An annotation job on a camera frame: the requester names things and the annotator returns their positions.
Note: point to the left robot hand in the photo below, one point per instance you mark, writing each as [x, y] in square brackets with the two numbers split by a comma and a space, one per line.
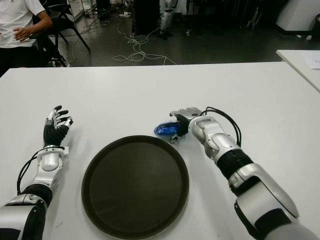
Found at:
[53, 132]

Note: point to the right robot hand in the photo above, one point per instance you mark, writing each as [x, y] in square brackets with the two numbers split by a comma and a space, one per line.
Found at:
[185, 125]

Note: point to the blue Oreo package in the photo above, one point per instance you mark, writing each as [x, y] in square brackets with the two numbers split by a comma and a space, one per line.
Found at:
[165, 128]

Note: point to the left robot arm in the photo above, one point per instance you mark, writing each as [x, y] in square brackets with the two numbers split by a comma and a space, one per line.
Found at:
[48, 165]

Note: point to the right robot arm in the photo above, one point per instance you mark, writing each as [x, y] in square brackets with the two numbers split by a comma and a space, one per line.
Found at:
[220, 142]

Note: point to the round brown tray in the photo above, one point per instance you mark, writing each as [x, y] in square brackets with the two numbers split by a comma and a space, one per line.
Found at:
[135, 187]

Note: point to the black wheeled chair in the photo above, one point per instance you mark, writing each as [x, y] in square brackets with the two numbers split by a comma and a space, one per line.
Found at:
[200, 17]

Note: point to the silver humanoid robot leg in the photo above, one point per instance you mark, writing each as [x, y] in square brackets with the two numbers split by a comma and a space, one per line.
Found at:
[166, 17]

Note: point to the black folding chair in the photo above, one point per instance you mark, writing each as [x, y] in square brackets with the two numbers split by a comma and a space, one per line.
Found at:
[63, 20]

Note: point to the person in white shirt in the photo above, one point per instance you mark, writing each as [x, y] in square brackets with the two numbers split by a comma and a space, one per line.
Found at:
[15, 17]

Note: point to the white power strip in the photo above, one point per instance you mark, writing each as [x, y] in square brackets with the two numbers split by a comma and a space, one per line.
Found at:
[124, 15]

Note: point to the white side table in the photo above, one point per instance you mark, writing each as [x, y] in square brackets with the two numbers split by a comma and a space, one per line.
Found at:
[297, 65]

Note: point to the folded metal stand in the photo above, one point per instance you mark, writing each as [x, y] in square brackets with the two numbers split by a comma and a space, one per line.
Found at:
[255, 16]

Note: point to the white paper sheet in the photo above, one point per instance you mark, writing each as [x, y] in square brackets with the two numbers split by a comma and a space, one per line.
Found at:
[314, 61]

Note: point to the white paper scrap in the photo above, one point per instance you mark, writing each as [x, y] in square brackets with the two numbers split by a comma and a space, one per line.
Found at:
[308, 37]

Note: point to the white cabinet with black base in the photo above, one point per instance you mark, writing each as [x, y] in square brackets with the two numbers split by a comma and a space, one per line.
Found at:
[297, 15]

